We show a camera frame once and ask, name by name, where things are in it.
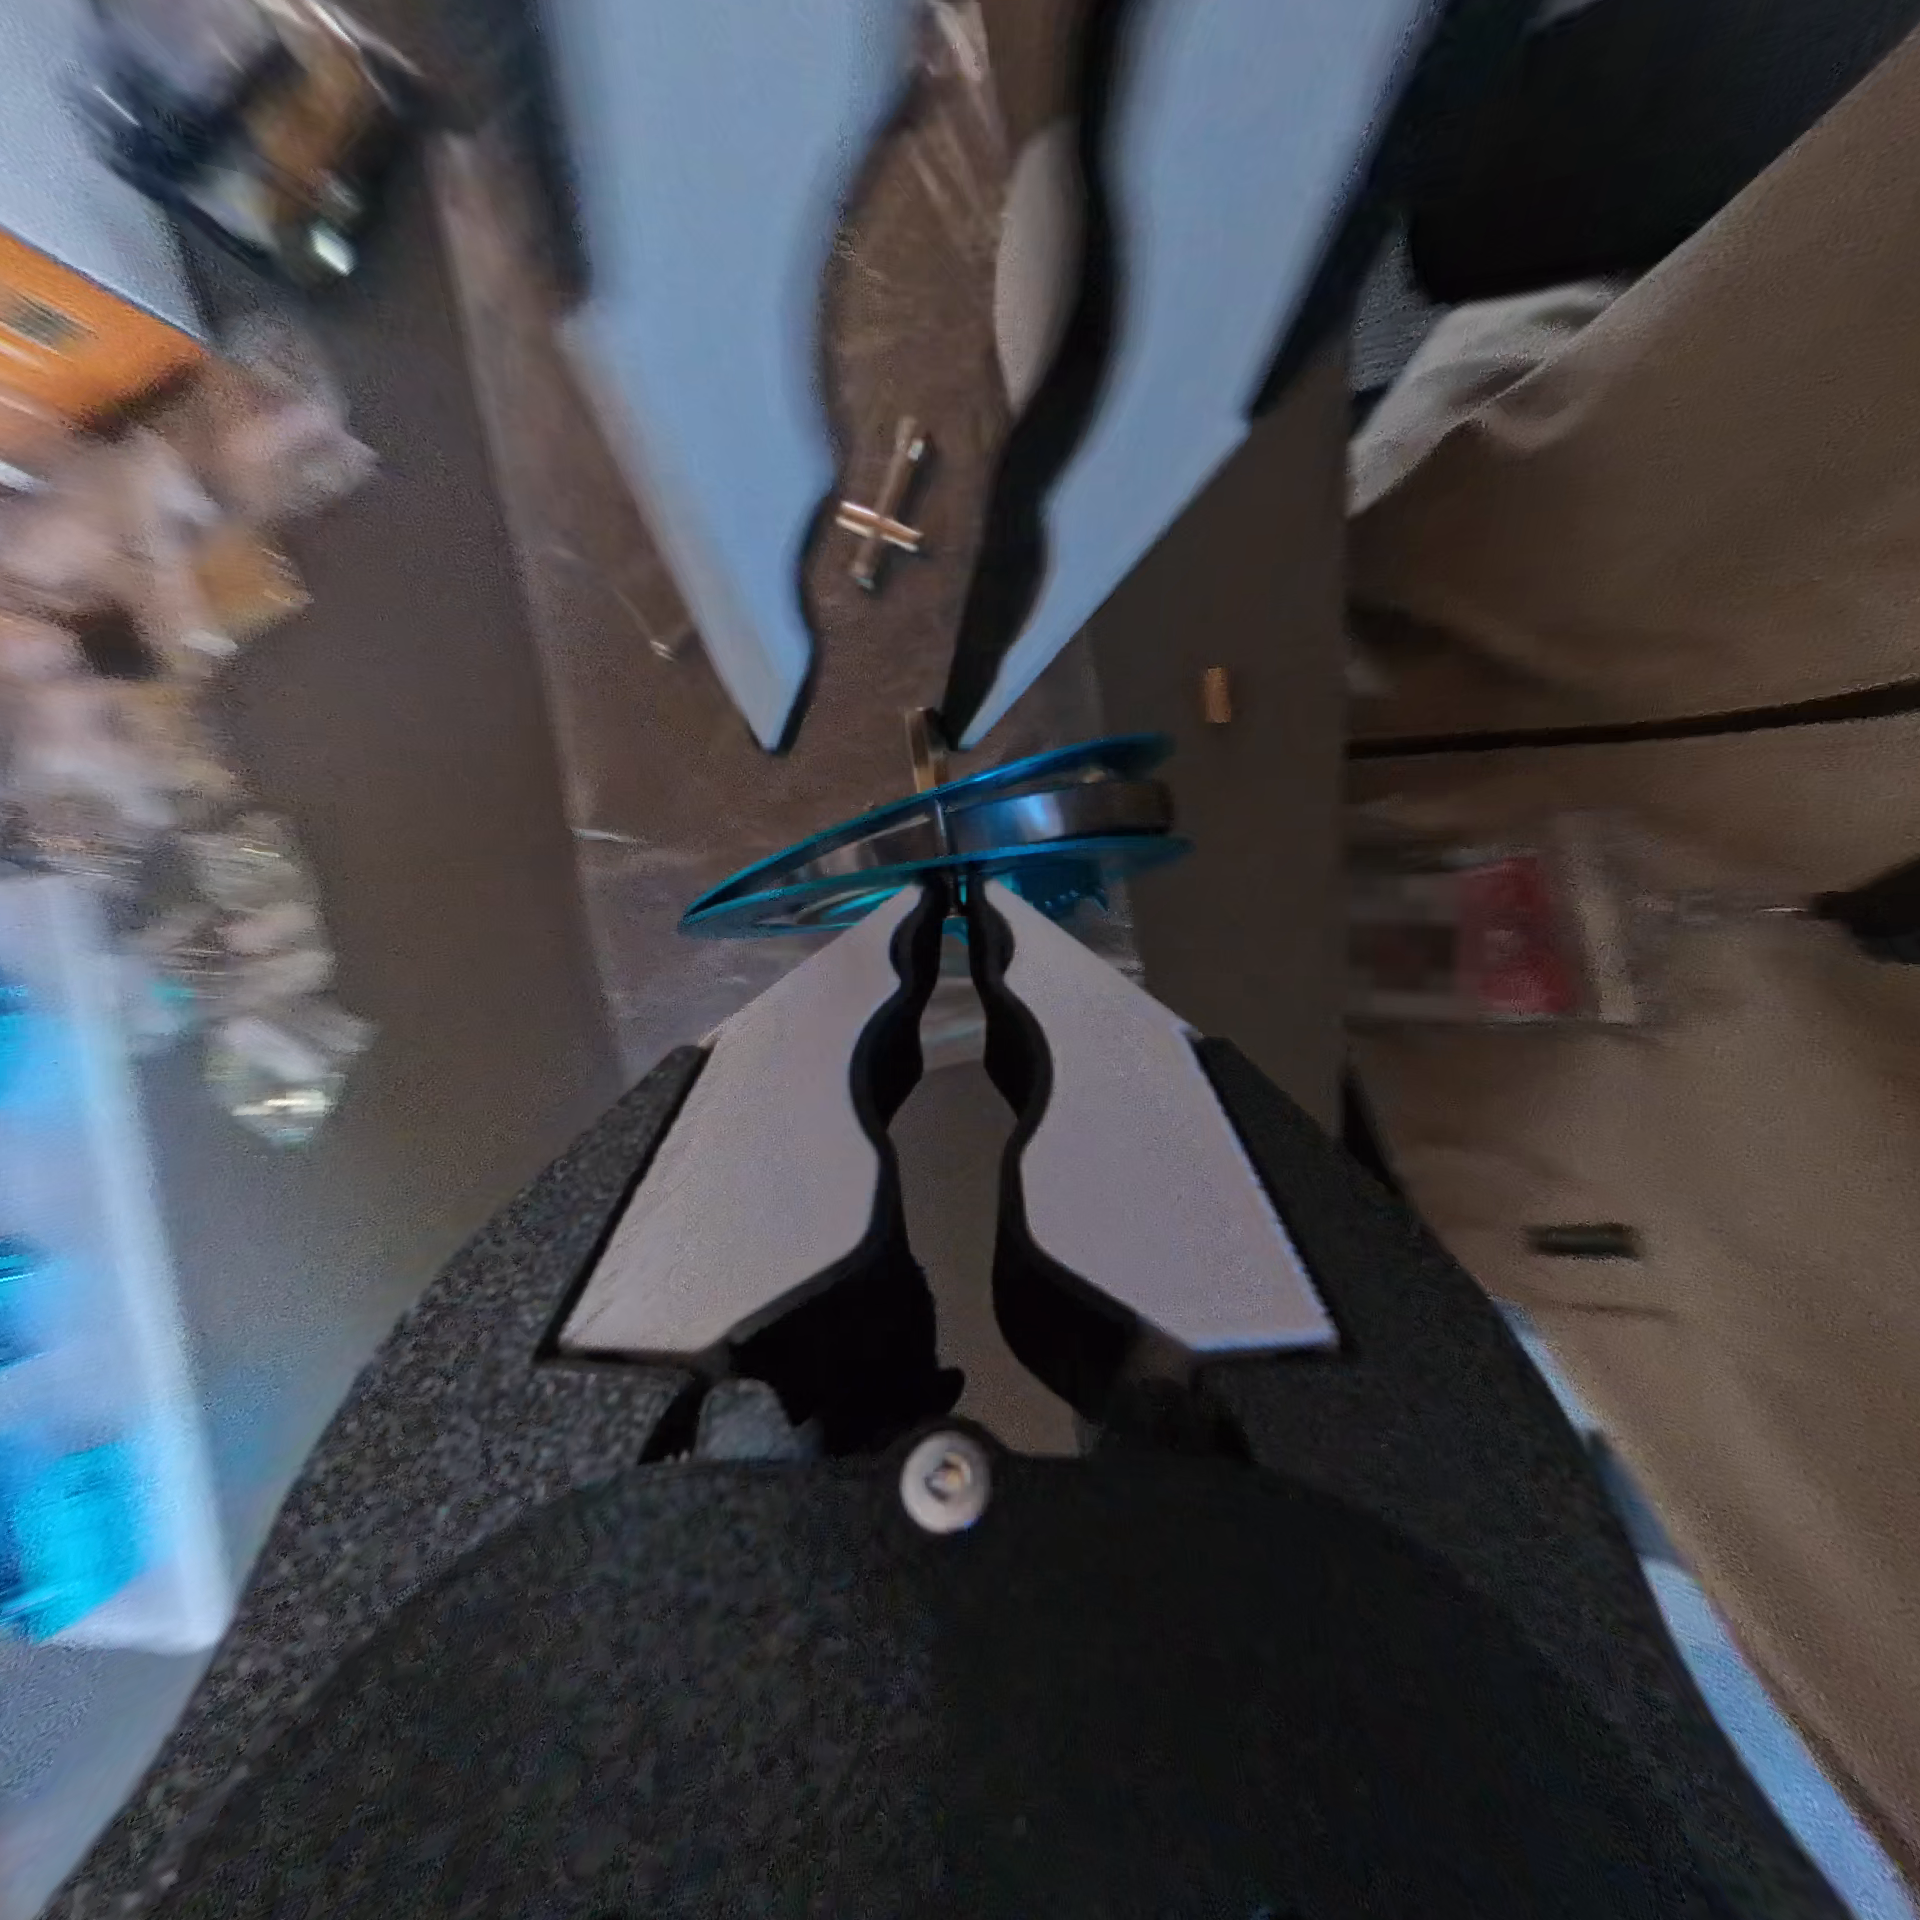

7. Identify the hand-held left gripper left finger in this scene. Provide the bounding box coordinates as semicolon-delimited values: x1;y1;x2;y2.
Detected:
554;884;940;1453

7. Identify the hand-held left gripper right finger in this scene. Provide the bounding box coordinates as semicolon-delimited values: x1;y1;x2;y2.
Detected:
959;882;1338;1426

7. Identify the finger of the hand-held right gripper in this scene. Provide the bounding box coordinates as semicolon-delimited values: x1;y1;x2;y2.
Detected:
544;0;934;755
943;0;1445;750

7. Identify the metal cross socket wrench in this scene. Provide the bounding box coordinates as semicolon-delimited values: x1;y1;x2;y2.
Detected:
832;420;934;589

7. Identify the teal round turntable base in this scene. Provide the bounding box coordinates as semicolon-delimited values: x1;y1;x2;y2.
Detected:
679;708;1200;941

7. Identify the large clear plastic bag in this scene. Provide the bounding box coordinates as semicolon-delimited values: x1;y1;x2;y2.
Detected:
433;135;1202;1081

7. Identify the black chair armrest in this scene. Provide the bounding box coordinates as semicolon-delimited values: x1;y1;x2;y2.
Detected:
1410;0;1920;301

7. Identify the person's beige jacket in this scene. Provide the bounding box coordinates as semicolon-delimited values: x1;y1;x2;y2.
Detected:
1341;60;1920;1847

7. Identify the orange cardboard box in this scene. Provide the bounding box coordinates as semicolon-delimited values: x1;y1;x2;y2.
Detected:
0;0;207;441

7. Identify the pile of small parts bags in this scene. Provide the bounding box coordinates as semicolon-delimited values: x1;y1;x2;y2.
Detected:
0;322;377;1149

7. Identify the red lanyard card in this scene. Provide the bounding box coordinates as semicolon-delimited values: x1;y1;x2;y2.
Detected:
1456;861;1580;1025

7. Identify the black strap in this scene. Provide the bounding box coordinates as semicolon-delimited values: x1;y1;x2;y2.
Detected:
1341;682;1920;759

